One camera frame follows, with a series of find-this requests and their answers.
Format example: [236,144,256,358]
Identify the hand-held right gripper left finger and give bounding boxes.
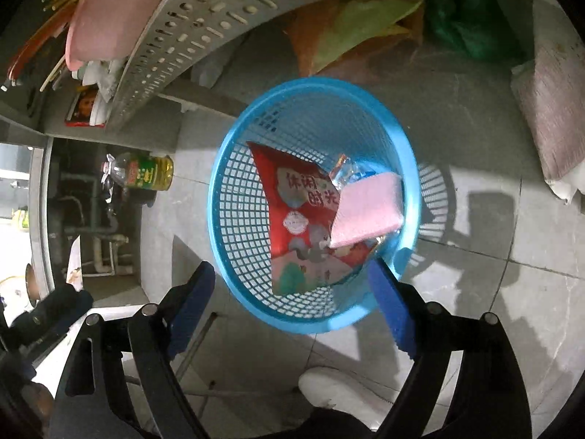
[48,260,216,439]

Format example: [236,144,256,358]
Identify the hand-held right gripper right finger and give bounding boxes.
[368,260,533,439]

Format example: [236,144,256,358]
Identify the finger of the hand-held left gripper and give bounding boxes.
[7,284,95,346]
[0,338,38,382]

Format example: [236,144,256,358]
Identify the blue plastic basket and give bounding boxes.
[208,78,421,334]

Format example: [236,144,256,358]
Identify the pink sponge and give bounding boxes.
[329,171,405,248]

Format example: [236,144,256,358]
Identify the clear plastic bag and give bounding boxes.
[329,153,380,188]

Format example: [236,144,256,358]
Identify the red cartoon snack bag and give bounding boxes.
[247,141,380,297]

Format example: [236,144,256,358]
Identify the white drain pipe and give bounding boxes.
[59,169,138,279]

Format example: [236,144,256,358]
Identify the grey concrete counter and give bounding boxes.
[27,132,56,298]

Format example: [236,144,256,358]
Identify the white shoe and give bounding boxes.
[298,366,394,431]

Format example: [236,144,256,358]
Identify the cooking oil bottle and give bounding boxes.
[99,153,175,193]

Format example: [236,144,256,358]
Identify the red packets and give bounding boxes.
[64,85,108,128]

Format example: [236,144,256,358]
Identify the pink woven sack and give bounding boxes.
[509,32,585,202]

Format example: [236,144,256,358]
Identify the red and yellow utensils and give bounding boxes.
[7,0,87,92]

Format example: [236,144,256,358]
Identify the perforated metal shelf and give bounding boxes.
[107,0,544,131]

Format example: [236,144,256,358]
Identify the pink plastic basin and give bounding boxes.
[65,0,170,71]

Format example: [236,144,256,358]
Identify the orange green plastic bag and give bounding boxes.
[286,0,426,78]

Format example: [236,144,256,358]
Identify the dark green plastic bag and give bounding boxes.
[425,0,526,60]

